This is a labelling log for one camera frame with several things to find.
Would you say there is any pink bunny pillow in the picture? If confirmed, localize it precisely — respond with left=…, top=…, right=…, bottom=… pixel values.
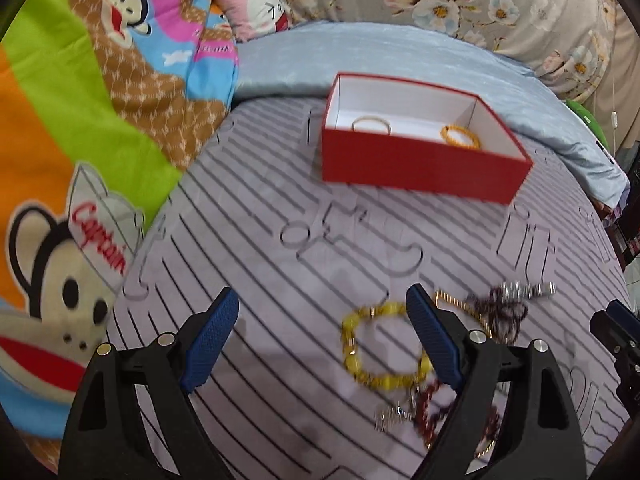
left=214, top=0, right=291, bottom=42

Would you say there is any red cardboard jewelry box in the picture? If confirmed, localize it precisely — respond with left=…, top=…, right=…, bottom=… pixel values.
left=320, top=73, right=533, bottom=205

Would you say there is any yellow jade stone bracelet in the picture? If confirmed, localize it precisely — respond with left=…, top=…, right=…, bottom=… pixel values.
left=340, top=301, right=435, bottom=392

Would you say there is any purple garnet bead bracelet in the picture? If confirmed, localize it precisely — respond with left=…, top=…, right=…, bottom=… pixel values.
left=465, top=286, right=530, bottom=346

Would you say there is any dark brown bead bracelet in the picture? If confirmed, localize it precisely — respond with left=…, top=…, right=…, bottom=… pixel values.
left=424, top=404, right=504, bottom=461

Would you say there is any white cable with switch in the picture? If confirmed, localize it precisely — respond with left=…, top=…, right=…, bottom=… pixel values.
left=606, top=58, right=622, bottom=151

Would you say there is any colorful monkey cartoon quilt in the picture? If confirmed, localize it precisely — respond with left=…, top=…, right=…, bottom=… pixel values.
left=1, top=0, right=238, bottom=472

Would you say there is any grey floral blanket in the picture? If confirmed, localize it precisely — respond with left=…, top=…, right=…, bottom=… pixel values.
left=284, top=0, right=636, bottom=102

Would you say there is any yellow amber bead bracelet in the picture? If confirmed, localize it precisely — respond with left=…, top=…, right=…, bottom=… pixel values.
left=439, top=123, right=483, bottom=151

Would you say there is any light blue pillow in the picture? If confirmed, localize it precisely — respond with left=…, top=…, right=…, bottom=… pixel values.
left=233, top=22, right=630, bottom=208

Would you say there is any thin gold bangle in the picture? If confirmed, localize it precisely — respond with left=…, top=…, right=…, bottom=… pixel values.
left=350, top=115, right=392, bottom=134

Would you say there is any red bead bracelet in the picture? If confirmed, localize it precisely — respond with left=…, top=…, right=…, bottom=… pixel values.
left=412, top=379, right=457, bottom=449

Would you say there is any grey striped bed sheet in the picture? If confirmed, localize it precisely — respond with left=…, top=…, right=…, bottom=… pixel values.
left=107, top=99, right=628, bottom=479

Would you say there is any green object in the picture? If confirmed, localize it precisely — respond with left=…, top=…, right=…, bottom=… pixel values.
left=565, top=100, right=608, bottom=148

